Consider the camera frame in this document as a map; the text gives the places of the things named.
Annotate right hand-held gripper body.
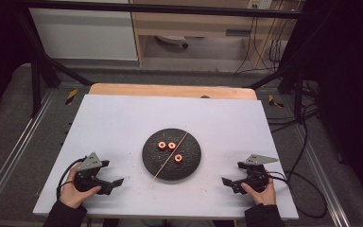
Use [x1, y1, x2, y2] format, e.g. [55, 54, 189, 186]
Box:
[244, 153, 280, 194]

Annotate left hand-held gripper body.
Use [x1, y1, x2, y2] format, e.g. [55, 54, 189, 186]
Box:
[74, 151, 104, 193]

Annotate round black plate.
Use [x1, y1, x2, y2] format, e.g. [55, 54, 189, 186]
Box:
[142, 128, 202, 182]

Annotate thin wooden skewer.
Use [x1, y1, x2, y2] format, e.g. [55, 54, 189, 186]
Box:
[147, 131, 190, 186]

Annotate person's right hand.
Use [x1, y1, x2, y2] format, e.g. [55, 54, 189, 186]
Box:
[240, 179, 277, 207]

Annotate person's left hand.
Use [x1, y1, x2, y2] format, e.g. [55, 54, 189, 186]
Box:
[59, 163, 102, 210]

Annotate light wooden board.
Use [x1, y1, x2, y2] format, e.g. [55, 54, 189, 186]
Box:
[88, 82, 258, 101]

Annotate white cabinet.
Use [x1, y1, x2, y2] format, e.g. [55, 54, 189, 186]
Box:
[28, 7, 139, 61]

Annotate grey chair base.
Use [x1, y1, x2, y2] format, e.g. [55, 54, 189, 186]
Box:
[155, 34, 190, 49]

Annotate light wooden desk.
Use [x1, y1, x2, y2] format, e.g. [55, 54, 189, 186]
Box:
[129, 0, 299, 68]

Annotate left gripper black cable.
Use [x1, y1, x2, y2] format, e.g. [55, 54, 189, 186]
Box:
[55, 156, 87, 201]

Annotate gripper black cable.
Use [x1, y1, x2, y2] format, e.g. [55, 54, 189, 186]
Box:
[265, 170, 329, 219]
[55, 156, 87, 201]

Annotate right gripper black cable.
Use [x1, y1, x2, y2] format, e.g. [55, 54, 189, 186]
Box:
[265, 170, 329, 219]

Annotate aluminium floor rail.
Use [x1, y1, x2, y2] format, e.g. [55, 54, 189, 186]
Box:
[0, 89, 57, 216]
[291, 122, 354, 227]

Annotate black floor cable bundle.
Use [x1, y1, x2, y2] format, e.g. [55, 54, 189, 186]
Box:
[265, 79, 320, 134]

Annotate hanging black desk cables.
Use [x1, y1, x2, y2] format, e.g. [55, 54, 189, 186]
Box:
[233, 13, 295, 76]

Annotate white wall socket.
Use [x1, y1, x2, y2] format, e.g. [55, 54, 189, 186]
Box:
[247, 0, 274, 10]

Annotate black metal frame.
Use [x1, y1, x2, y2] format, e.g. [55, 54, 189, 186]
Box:
[10, 0, 320, 125]

